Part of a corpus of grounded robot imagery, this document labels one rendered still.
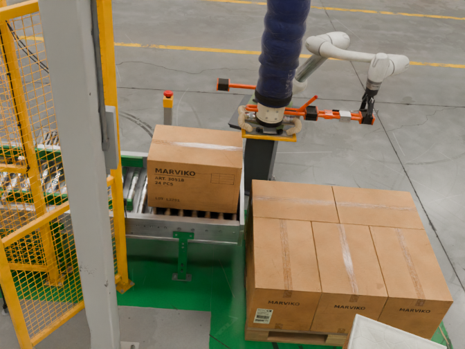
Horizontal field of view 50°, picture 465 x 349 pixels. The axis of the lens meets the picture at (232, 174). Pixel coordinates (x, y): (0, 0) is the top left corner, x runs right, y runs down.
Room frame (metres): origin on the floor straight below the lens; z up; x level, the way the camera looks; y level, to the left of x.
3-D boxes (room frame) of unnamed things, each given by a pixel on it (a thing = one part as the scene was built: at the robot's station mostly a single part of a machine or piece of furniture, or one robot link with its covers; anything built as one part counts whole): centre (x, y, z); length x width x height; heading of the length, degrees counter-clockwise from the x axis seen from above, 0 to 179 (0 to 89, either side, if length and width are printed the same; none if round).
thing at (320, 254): (2.41, -0.78, 0.34); 1.20 x 1.00 x 0.40; 94
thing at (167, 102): (3.13, 0.53, 0.50); 0.07 x 0.07 x 1.00; 4
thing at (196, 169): (2.66, 0.25, 0.75); 0.60 x 0.40 x 0.40; 93
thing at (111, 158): (1.71, 0.61, 1.62); 0.20 x 0.05 x 0.30; 94
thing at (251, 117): (2.68, -0.19, 1.21); 0.34 x 0.25 x 0.06; 94
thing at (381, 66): (2.74, -0.79, 1.61); 0.13 x 0.11 x 0.16; 126
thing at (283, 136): (2.58, -0.19, 1.17); 0.34 x 0.10 x 0.05; 94
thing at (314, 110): (2.69, -0.44, 1.27); 0.10 x 0.08 x 0.06; 4
